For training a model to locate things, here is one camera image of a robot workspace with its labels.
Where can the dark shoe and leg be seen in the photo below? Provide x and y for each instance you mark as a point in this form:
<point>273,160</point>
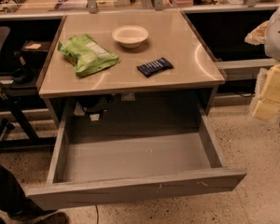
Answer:
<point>18,206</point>

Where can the open grey top drawer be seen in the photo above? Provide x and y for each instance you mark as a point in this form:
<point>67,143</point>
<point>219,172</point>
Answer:
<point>135,152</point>

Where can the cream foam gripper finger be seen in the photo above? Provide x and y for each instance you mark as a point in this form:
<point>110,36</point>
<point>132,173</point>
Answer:
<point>266,103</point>

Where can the white paper bowl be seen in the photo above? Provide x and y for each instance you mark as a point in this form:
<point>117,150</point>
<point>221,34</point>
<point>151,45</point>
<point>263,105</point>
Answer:
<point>130,36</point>

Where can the dark blue rxbar wrapper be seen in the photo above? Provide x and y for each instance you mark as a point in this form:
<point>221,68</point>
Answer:
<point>154,67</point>

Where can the green snack bag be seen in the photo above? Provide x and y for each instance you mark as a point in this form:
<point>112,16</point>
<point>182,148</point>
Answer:
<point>86,55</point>

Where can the grey cabinet with tan top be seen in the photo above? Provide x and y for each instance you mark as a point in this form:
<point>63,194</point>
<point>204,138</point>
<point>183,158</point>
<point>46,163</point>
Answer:
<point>170,35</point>

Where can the black coiled tool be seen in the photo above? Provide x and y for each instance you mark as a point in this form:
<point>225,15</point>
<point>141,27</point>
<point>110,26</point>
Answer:
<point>12,5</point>

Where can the black device under table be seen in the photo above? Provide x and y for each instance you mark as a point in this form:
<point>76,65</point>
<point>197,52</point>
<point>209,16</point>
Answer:
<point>95,103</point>

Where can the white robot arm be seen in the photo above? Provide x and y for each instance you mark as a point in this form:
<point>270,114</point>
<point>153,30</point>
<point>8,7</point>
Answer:
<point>272,36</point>

